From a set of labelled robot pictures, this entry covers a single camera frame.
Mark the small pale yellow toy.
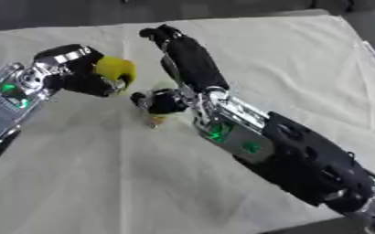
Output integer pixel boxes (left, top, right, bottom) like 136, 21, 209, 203
143, 112, 172, 130

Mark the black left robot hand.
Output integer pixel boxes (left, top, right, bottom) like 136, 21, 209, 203
32, 43, 136, 99

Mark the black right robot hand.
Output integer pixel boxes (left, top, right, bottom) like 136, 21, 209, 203
130, 24, 231, 116

